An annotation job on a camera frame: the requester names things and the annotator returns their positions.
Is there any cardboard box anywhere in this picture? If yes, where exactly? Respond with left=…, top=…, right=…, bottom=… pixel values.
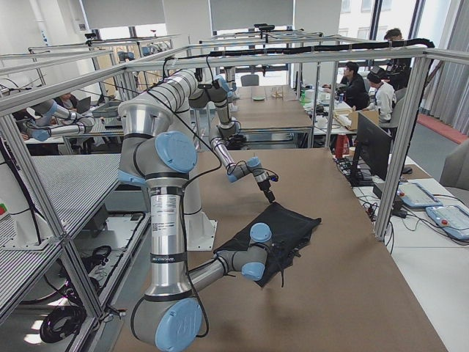
left=346, top=109, right=380, bottom=131

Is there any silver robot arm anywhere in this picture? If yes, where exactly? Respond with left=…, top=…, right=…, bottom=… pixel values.
left=118, top=70, right=274, bottom=351
left=188, top=76, right=278, bottom=203

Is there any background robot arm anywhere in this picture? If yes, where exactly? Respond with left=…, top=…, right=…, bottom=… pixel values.
left=12, top=99, right=95, bottom=142

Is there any person in white top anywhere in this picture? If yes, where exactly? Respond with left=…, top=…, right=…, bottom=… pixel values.
left=367, top=71, right=396, bottom=123

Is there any black graphic t-shirt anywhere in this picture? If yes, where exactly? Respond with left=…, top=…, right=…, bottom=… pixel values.
left=214, top=202, right=322, bottom=287

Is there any black computer monitor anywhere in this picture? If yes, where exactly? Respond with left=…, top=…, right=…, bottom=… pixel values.
left=349, top=112, right=392, bottom=186

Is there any aluminium cage frame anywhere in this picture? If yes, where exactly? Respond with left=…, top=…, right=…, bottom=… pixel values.
left=1, top=38, right=437, bottom=319

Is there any standing person in black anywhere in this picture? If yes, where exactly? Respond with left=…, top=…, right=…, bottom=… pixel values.
left=384, top=28, right=411, bottom=91

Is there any person in black jacket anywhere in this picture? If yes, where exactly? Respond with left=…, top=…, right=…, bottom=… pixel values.
left=341, top=62, right=369, bottom=110

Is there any black braided right cable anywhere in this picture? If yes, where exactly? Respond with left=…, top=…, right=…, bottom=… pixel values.
left=146, top=76, right=224, bottom=338

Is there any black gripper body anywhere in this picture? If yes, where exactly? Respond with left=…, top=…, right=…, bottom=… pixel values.
left=273, top=241, right=293, bottom=271
left=258, top=180, right=273, bottom=198

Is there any blue teach pendant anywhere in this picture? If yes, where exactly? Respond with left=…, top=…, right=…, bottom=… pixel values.
left=425, top=205, right=468, bottom=241
left=396, top=182, right=443, bottom=209

